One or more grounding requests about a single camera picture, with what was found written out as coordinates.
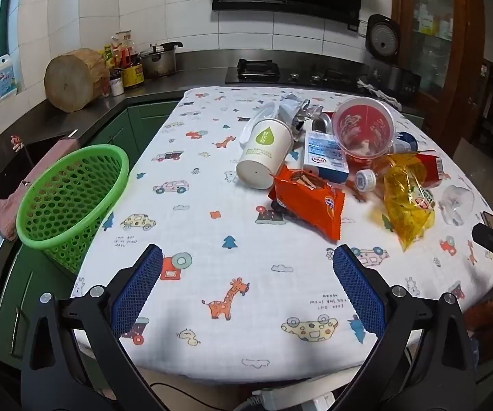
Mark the yellow plastic bag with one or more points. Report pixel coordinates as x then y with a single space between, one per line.
404 205

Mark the small red ornament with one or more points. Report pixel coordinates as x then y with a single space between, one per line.
16 142

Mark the round wooden chopping block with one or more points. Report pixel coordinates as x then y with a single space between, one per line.
70 81

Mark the printed white tablecloth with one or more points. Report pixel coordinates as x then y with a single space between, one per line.
246 239

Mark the pink towel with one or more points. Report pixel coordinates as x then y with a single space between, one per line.
10 214

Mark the white plastic lid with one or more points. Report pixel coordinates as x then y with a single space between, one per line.
250 126

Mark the plastic bottle white cap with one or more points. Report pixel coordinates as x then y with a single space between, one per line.
365 180

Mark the clear plastic wrapper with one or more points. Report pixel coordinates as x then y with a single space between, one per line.
456 201

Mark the green plastic basket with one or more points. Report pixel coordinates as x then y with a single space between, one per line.
32 239

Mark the group of condiment bottles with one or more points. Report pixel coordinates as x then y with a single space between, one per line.
122 49

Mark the clear plastic cup red print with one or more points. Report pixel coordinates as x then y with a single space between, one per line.
357 124

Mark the dark jar yellow label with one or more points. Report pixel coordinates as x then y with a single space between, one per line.
133 76

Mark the large white detergent bottle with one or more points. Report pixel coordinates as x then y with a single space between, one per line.
3 81

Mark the white paper cup green label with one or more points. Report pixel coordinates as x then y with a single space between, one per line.
259 158

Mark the black rice cooker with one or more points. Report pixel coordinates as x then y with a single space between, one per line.
383 36

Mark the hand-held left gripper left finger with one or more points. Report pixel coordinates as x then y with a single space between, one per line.
137 291

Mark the blue white round container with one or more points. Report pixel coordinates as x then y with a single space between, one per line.
404 142

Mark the black gas stove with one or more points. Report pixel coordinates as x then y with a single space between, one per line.
272 72

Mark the wooden glass cabinet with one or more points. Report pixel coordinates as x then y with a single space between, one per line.
456 51

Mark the small white jar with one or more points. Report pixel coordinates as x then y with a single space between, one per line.
117 86

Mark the dark countertop appliance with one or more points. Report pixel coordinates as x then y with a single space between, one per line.
400 81

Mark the white cloth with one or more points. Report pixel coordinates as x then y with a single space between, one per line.
379 94

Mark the blue white cardboard box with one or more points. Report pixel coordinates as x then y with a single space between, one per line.
321 154

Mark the metal pressure cooker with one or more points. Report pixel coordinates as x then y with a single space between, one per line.
158 64

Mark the grey paper wrapper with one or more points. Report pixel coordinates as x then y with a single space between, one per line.
291 109

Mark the orange snack packet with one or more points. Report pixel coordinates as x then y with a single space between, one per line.
315 205

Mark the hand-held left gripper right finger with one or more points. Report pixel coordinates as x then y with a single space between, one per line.
357 291

